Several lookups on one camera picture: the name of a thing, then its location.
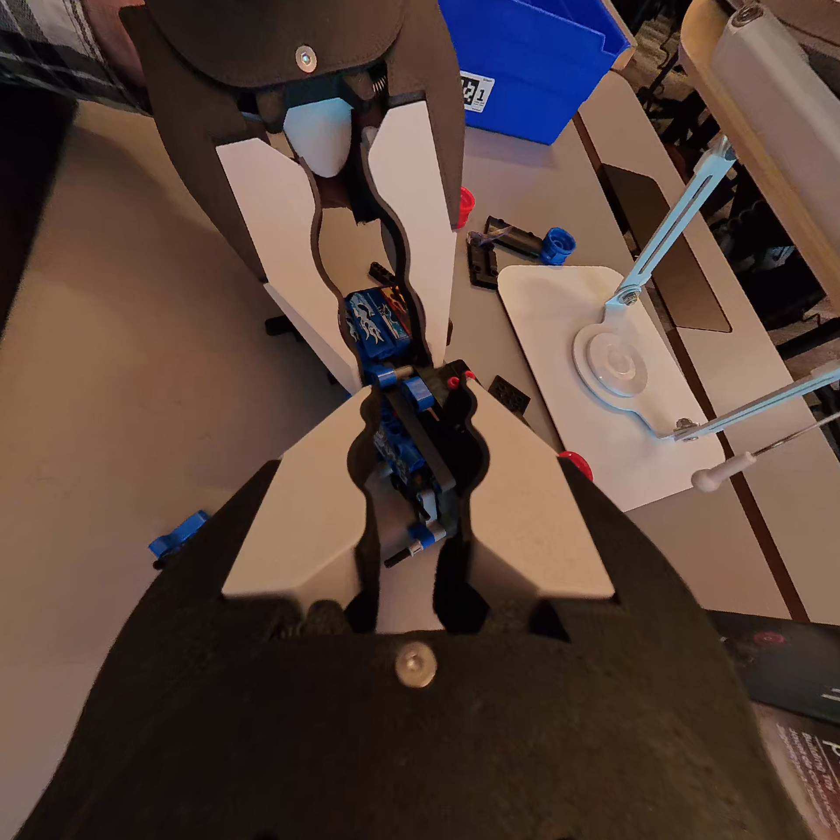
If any blue panel piece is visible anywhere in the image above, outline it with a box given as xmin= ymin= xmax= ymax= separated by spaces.
xmin=147 ymin=511 xmax=211 ymax=571

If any blue storage bin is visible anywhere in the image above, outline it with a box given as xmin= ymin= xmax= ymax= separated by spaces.
xmin=438 ymin=0 xmax=632 ymax=145

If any toy truck model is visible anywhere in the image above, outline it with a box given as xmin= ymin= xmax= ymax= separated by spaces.
xmin=341 ymin=285 xmax=480 ymax=568

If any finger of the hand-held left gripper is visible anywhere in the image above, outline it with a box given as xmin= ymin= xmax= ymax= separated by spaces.
xmin=360 ymin=98 xmax=458 ymax=366
xmin=215 ymin=133 xmax=365 ymax=389

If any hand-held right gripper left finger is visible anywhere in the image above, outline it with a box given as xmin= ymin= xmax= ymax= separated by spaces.
xmin=222 ymin=386 xmax=385 ymax=608

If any white book stand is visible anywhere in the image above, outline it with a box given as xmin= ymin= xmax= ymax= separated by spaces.
xmin=497 ymin=0 xmax=840 ymax=513

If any black toy set box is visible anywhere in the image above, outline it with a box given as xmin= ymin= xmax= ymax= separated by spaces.
xmin=709 ymin=610 xmax=840 ymax=840

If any black beam piece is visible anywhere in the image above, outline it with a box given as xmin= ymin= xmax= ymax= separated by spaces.
xmin=484 ymin=215 xmax=547 ymax=258

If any black square plate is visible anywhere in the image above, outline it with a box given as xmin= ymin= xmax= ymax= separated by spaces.
xmin=487 ymin=375 xmax=532 ymax=417

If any grey desk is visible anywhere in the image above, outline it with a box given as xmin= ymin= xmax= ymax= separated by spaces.
xmin=0 ymin=69 xmax=831 ymax=840

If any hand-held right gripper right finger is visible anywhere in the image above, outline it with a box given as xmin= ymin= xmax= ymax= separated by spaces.
xmin=456 ymin=382 xmax=616 ymax=603

